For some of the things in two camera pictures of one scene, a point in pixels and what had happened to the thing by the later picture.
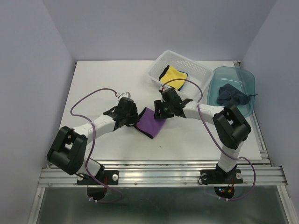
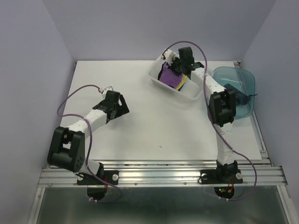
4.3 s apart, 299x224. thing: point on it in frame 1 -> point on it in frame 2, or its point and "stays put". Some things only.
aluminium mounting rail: x=256 y=173 stays put
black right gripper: x=158 y=104 -> x=171 y=67
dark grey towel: x=229 y=95 stays put
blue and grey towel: x=180 y=88 stays put
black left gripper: x=134 y=117 -> x=123 y=109
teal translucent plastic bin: x=242 y=78 stays put
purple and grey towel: x=147 y=124 -> x=165 y=76
